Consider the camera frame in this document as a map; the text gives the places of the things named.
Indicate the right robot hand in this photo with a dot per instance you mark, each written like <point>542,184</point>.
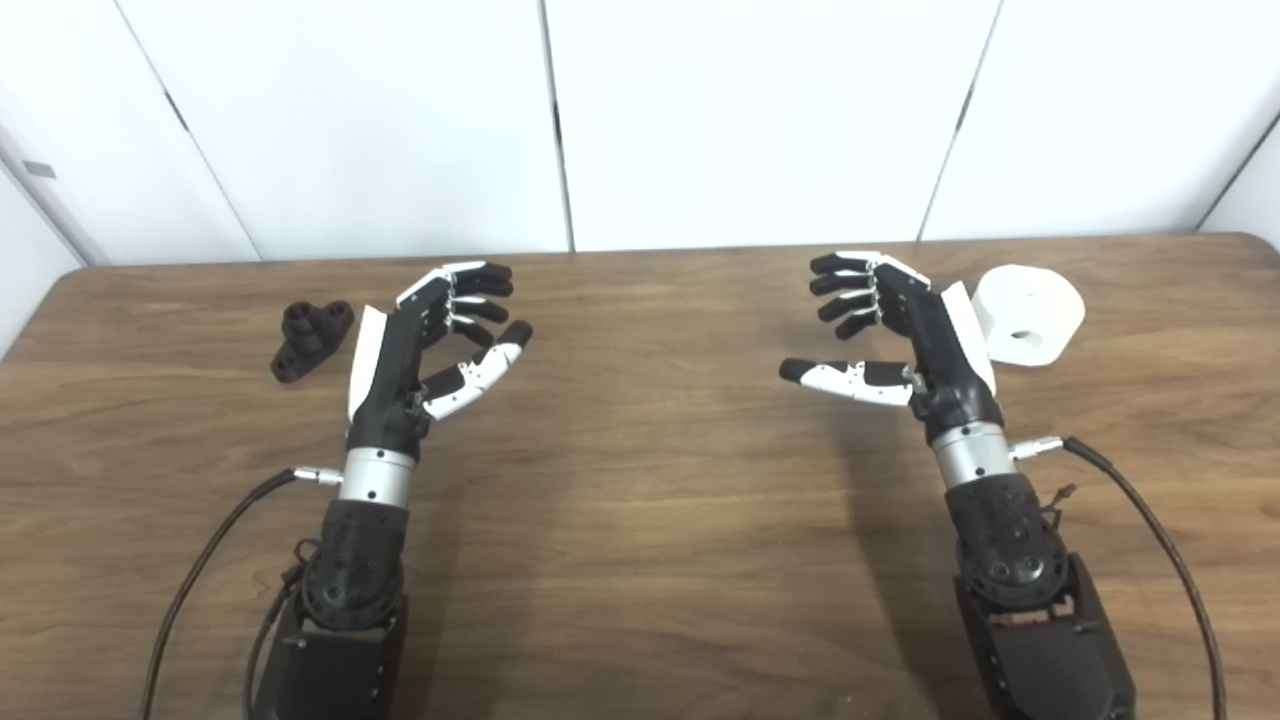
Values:
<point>945,360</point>

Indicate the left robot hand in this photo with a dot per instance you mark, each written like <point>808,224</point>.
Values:
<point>385,380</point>

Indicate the black holder with flange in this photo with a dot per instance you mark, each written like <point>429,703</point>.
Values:
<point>305,335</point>

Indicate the round white piece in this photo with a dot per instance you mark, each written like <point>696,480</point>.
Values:
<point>1040,305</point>

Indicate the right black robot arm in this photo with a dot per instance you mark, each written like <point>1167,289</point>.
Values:
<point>1010,560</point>

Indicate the small grey wall tag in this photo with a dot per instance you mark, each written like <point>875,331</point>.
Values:
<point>40,169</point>

